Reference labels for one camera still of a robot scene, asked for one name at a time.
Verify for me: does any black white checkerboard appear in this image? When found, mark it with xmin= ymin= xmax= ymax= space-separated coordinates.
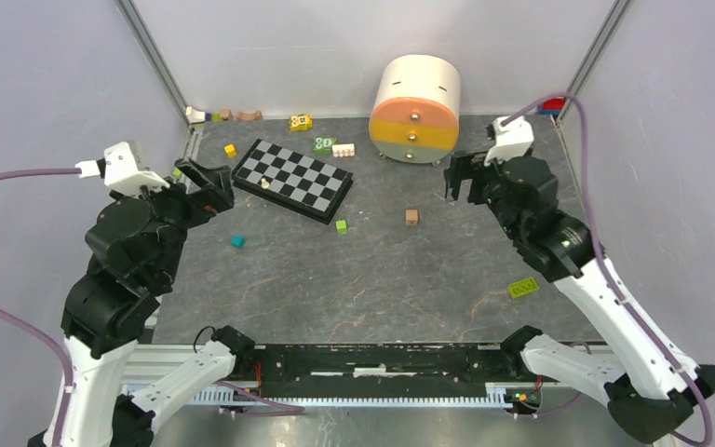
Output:
xmin=232 ymin=139 xmax=353 ymax=224

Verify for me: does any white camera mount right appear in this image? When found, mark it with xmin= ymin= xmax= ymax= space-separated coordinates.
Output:
xmin=484 ymin=116 xmax=534 ymax=166

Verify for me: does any cream round drawer cabinet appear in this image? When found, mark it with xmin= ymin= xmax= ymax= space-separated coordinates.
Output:
xmin=369 ymin=54 xmax=463 ymax=165

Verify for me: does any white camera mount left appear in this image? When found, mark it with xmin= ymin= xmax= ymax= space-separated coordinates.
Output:
xmin=74 ymin=141 xmax=170 ymax=197

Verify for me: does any yellow owl toy block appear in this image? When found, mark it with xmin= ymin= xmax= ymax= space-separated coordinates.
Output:
xmin=289 ymin=114 xmax=313 ymax=132

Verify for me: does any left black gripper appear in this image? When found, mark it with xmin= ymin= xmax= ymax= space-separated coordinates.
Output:
xmin=115 ymin=153 xmax=237 ymax=283

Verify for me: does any grey green bottom drawer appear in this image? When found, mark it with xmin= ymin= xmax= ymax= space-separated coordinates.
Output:
xmin=374 ymin=141 xmax=452 ymax=165

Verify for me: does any green number block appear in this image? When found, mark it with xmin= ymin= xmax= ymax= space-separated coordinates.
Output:
xmin=313 ymin=137 xmax=337 ymax=154

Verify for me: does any red blue brick stack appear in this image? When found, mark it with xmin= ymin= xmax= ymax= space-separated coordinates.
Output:
xmin=536 ymin=97 xmax=566 ymax=116

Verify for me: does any white corner bracket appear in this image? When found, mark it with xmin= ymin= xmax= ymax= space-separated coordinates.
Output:
xmin=184 ymin=105 xmax=209 ymax=125

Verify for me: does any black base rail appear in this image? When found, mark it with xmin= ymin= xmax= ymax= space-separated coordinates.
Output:
xmin=223 ymin=343 xmax=549 ymax=399

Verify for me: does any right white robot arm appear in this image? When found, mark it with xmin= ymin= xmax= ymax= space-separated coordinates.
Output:
xmin=444 ymin=151 xmax=715 ymax=443

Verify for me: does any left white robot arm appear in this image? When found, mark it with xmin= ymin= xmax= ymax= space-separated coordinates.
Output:
xmin=30 ymin=159 xmax=255 ymax=446

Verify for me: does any small wooden cube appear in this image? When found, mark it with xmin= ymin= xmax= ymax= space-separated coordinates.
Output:
xmin=405 ymin=209 xmax=420 ymax=225

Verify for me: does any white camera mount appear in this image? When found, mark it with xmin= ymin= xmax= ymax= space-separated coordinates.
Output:
xmin=484 ymin=116 xmax=534 ymax=166
xmin=74 ymin=141 xmax=170 ymax=197

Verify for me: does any white lego brick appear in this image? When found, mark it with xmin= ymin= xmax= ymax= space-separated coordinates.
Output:
xmin=331 ymin=143 xmax=356 ymax=158

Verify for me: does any wooden arch block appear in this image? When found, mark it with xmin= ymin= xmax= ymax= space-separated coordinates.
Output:
xmin=235 ymin=110 xmax=263 ymax=121

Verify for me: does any green lego brick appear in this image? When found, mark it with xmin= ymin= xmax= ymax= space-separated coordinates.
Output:
xmin=506 ymin=277 xmax=540 ymax=299

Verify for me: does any small wooden block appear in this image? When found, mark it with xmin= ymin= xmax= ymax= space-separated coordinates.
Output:
xmin=218 ymin=109 xmax=234 ymax=121

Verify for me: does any small green cube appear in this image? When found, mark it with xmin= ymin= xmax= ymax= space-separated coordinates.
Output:
xmin=335 ymin=220 xmax=348 ymax=234

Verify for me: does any yellow small cube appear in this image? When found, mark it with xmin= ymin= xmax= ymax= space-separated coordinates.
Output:
xmin=223 ymin=144 xmax=236 ymax=157

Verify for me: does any orange top drawer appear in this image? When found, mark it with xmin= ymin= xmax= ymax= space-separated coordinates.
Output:
xmin=370 ymin=97 xmax=458 ymax=128

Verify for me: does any teal small cube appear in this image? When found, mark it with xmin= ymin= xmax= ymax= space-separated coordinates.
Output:
xmin=230 ymin=235 xmax=246 ymax=250

